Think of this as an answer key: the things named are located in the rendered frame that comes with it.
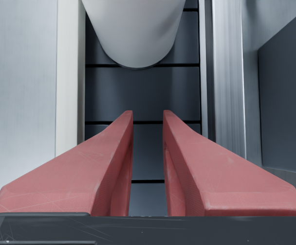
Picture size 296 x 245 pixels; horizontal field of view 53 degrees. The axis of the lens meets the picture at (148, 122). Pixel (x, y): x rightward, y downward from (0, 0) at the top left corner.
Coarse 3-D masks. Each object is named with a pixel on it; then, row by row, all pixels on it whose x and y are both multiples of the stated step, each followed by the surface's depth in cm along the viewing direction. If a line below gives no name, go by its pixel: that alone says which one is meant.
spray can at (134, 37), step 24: (96, 0) 11; (120, 0) 10; (144, 0) 10; (168, 0) 11; (96, 24) 14; (120, 24) 12; (144, 24) 12; (168, 24) 14; (120, 48) 16; (144, 48) 15; (168, 48) 18
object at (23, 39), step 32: (0, 0) 25; (32, 0) 25; (256, 0) 25; (288, 0) 25; (0, 32) 25; (32, 32) 25; (256, 32) 25; (0, 64) 25; (32, 64) 25; (256, 64) 25; (0, 96) 24; (32, 96) 24; (256, 96) 25; (0, 128) 24; (32, 128) 24; (256, 128) 24; (0, 160) 24; (32, 160) 24; (256, 160) 24
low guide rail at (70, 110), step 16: (64, 0) 16; (80, 0) 17; (64, 16) 16; (80, 16) 17; (64, 32) 16; (80, 32) 17; (64, 48) 16; (80, 48) 17; (64, 64) 16; (80, 64) 17; (64, 80) 16; (80, 80) 17; (64, 96) 16; (80, 96) 17; (64, 112) 16; (80, 112) 17; (64, 128) 16; (80, 128) 17; (64, 144) 16
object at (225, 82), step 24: (216, 0) 12; (240, 0) 12; (216, 24) 12; (240, 24) 12; (216, 48) 11; (240, 48) 11; (216, 72) 11; (240, 72) 11; (216, 96) 11; (240, 96) 11; (216, 120) 11; (240, 120) 11; (240, 144) 11
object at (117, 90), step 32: (192, 0) 20; (192, 32) 20; (96, 64) 20; (160, 64) 20; (192, 64) 20; (96, 96) 20; (128, 96) 20; (160, 96) 20; (192, 96) 20; (96, 128) 19; (160, 128) 19; (192, 128) 19; (160, 160) 19; (160, 192) 19
